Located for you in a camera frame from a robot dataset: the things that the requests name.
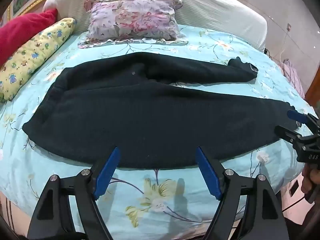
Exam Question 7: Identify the floral ruffled pillow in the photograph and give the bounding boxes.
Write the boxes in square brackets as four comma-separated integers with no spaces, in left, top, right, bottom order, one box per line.
[77,0,188,48]

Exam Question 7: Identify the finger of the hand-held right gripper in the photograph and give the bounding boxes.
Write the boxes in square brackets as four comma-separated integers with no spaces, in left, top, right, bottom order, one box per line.
[274,126,304,144]
[287,109,320,132]

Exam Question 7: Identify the red fleece blanket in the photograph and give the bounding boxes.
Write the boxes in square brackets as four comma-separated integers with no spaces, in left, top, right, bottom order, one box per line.
[0,8,58,67]

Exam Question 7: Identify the yellow printed bolster pillow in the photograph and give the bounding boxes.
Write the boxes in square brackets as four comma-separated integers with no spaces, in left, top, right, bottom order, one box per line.
[0,18,76,103]

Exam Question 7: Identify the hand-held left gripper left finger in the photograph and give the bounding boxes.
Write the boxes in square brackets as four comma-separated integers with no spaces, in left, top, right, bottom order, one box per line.
[27,146,122,240]

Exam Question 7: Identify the light blue floral bed sheet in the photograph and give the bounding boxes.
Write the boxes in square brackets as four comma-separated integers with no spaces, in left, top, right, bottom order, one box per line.
[0,24,316,233]

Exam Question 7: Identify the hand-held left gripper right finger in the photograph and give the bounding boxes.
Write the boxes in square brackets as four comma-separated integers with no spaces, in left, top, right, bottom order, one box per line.
[195,147,288,240]

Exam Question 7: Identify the white ribbed headboard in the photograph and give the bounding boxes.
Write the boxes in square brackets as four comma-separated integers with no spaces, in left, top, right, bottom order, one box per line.
[42,0,268,53]

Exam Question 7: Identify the pink checked cloth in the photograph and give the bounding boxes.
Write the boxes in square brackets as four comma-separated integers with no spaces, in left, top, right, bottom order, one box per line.
[278,58,306,99]

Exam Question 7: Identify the person's right hand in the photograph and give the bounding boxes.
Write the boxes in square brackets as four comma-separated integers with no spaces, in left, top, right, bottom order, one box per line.
[301,164,320,201]

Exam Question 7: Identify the black pants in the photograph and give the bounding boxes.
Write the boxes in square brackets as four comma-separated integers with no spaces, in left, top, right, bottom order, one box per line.
[22,52,302,170]

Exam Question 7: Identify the white charging cable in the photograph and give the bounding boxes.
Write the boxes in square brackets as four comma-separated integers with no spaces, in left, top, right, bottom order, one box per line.
[279,29,292,63]

